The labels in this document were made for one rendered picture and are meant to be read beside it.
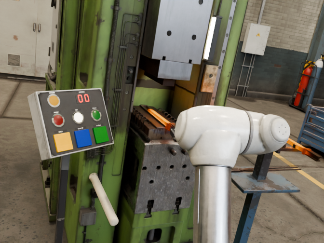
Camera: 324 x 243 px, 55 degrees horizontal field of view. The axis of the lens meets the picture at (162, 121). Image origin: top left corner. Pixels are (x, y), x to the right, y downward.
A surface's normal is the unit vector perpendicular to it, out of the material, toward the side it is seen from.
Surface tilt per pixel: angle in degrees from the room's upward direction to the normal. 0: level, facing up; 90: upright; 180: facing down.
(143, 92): 90
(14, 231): 0
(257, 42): 90
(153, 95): 90
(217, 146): 64
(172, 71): 90
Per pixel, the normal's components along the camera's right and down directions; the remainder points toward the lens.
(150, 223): 0.41, 0.33
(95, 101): 0.73, -0.20
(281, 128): 0.36, -0.18
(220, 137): 0.16, -0.15
